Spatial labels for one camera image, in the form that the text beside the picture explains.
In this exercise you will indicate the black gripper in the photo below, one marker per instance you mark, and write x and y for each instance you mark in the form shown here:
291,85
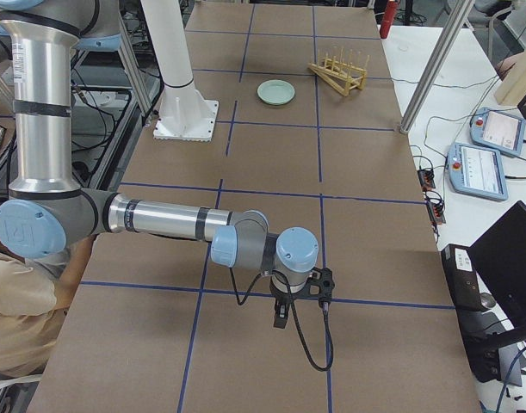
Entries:
282,298

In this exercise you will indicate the light green plate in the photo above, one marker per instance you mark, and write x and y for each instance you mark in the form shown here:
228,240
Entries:
276,92

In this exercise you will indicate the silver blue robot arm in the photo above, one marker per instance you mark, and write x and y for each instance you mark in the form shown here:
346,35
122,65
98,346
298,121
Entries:
48,210

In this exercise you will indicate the orange black electronics board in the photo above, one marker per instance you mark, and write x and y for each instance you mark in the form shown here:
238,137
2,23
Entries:
426,177

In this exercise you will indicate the black computer box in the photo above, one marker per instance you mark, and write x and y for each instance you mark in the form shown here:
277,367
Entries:
475,321

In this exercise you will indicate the black monitor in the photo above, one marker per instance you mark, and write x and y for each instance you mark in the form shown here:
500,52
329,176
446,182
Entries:
499,257

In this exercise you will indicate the near blue teach pendant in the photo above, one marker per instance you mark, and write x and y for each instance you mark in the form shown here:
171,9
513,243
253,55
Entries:
477,171

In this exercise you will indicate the blue teach pendant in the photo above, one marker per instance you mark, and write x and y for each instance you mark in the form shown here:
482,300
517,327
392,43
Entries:
477,171
498,130

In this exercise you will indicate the wooden dish rack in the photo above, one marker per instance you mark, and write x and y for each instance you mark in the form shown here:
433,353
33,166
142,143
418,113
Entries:
342,71

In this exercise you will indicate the person in beige shirt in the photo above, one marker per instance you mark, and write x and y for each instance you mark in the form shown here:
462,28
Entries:
35,296

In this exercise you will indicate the far blue teach pendant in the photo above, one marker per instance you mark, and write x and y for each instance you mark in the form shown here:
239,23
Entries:
498,130

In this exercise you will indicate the red cylinder bottle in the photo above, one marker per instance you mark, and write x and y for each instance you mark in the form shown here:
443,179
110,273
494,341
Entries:
388,18

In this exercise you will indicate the wooden beam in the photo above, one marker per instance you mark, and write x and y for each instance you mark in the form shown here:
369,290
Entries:
513,87

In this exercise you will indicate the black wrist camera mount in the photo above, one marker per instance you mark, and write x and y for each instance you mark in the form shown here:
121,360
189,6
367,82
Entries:
320,286

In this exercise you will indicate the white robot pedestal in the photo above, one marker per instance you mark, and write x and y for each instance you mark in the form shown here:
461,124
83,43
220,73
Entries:
183,113

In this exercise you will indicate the aluminium frame post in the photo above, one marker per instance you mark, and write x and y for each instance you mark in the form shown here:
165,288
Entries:
437,58

